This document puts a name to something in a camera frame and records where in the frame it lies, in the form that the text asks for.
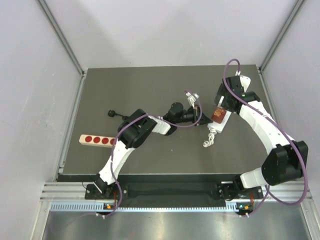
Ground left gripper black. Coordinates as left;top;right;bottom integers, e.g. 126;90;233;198
175;104;213;126

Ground white power strip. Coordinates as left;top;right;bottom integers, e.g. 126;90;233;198
203;111;232;148

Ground red cube plug adapter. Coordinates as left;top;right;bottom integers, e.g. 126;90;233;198
211;106;227;124

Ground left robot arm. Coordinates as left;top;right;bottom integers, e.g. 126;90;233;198
86;102;213;199

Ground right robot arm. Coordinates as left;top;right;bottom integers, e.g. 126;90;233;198
208;75;309;198

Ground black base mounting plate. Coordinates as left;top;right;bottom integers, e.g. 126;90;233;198
85;182;263;201

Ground wooden power strip red sockets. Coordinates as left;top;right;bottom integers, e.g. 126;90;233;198
78;134;115;148

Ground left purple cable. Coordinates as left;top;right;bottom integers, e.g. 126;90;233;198
49;90;202;226

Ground purple cable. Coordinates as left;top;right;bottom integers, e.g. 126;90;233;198
49;90;202;226
223;59;310;218

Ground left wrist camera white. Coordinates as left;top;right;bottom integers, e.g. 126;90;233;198
185;92;199;108

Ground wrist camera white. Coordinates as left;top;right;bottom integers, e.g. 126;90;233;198
185;92;199;108
235;70;251;92

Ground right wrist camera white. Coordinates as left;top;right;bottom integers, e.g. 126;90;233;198
235;70;251;92

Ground right aluminium frame post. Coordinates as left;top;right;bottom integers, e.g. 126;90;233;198
258;0;308;185

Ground aluminium frame post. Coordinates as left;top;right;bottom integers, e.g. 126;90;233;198
258;0;308;185
36;0;87;182

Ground white slotted cable duct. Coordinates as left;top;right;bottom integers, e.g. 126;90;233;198
50;201;250;213

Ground black power cable with plug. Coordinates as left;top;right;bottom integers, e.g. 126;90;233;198
107;109;133;123

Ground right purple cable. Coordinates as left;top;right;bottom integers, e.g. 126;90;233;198
223;59;310;218

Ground left aluminium frame post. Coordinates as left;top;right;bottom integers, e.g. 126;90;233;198
36;0;87;182

